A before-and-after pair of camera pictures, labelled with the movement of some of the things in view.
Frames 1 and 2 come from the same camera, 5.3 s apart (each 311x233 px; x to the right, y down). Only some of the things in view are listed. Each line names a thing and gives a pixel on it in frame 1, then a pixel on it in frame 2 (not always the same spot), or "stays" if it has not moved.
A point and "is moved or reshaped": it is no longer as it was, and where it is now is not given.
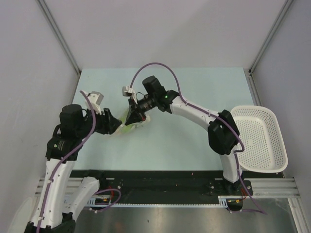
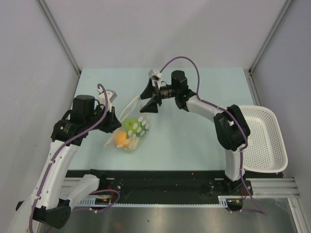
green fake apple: x=127 y=128 is moved or reshaped
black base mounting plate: x=149 y=184 stays
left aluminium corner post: x=60 y=36 stays
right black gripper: x=136 y=113 -> x=151 y=106
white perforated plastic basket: x=265 y=150 stays
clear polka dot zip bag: x=124 y=129 is moved or reshaped
